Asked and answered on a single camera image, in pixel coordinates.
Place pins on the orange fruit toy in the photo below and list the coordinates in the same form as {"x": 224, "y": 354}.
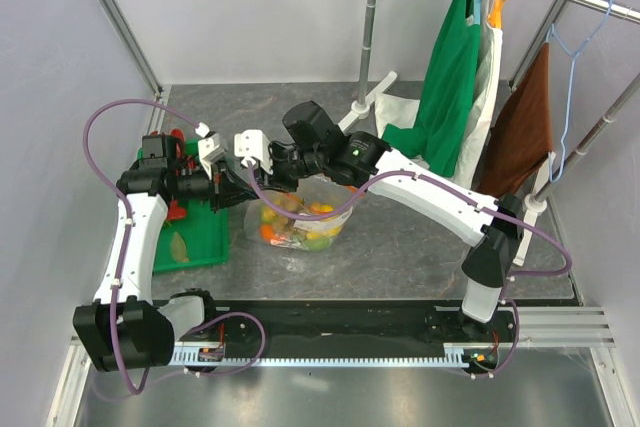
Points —
{"x": 268, "y": 233}

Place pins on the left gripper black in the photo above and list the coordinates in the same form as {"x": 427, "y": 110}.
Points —
{"x": 228, "y": 188}

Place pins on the green shirt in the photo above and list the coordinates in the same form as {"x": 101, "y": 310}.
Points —
{"x": 436, "y": 134}

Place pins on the white garment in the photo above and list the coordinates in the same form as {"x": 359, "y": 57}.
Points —
{"x": 399, "y": 111}

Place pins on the green plastic tray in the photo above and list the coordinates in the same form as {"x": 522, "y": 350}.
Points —
{"x": 200, "y": 237}

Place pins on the metal clothes rack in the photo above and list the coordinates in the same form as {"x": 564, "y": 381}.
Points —
{"x": 535, "y": 202}

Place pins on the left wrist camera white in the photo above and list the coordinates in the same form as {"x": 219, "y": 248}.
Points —
{"x": 211, "y": 147}

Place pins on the green cabbage toy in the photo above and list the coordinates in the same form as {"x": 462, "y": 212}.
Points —
{"x": 316, "y": 244}

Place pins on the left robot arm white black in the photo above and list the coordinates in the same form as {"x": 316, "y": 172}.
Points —
{"x": 122, "y": 329}

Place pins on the yellow lemon toy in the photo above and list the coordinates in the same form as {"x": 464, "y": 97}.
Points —
{"x": 318, "y": 208}

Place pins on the brown towel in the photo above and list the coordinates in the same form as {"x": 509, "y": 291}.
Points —
{"x": 521, "y": 138}

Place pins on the brown longan cluster toy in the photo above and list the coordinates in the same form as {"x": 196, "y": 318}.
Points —
{"x": 287, "y": 202}

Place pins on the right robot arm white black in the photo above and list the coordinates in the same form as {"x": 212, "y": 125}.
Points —
{"x": 491, "y": 227}

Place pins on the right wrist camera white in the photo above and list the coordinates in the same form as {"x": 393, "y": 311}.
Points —
{"x": 251, "y": 147}

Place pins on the green leaf toy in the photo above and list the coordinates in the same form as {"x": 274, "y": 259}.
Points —
{"x": 178, "y": 249}

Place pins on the blue wire hanger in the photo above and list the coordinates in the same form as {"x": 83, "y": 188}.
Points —
{"x": 570, "y": 87}

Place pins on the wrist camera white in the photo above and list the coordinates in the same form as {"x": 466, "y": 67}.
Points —
{"x": 211, "y": 147}
{"x": 251, "y": 147}

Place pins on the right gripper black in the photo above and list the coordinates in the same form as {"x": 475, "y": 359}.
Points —
{"x": 275, "y": 181}

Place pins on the slotted cable duct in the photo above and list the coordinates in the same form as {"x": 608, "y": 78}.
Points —
{"x": 194, "y": 356}

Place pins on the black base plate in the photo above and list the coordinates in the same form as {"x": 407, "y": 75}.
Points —
{"x": 348, "y": 328}

